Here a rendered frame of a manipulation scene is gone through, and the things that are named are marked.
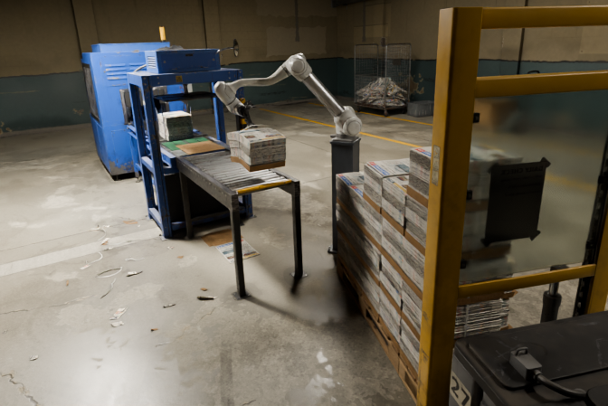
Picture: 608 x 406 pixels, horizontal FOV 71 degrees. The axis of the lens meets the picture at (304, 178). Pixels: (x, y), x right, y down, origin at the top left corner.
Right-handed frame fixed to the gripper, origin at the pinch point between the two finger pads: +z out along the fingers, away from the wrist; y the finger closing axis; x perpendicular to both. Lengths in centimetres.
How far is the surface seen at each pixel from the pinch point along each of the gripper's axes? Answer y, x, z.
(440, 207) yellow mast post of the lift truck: -13, 25, 191
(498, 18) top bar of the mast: -70, 9, 191
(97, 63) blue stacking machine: -5, 56, -349
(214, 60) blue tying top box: -25, -22, -130
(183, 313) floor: 125, 75, 25
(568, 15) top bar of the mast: -70, -13, 199
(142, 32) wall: -13, -117, -866
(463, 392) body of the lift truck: 45, 29, 213
